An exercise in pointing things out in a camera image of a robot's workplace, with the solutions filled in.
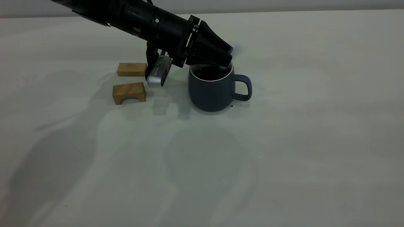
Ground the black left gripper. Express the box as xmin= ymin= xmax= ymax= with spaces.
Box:
xmin=178 ymin=15 xmax=234 ymax=68

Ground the grey ceramic cup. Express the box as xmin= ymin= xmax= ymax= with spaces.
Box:
xmin=188 ymin=62 xmax=253 ymax=112

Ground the flat wooden block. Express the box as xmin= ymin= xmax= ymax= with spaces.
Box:
xmin=117 ymin=62 xmax=147 ymax=77

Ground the arched wooden block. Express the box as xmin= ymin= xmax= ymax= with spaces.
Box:
xmin=113 ymin=82 xmax=146 ymax=105

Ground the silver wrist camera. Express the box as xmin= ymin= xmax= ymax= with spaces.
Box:
xmin=145 ymin=44 xmax=173 ymax=88

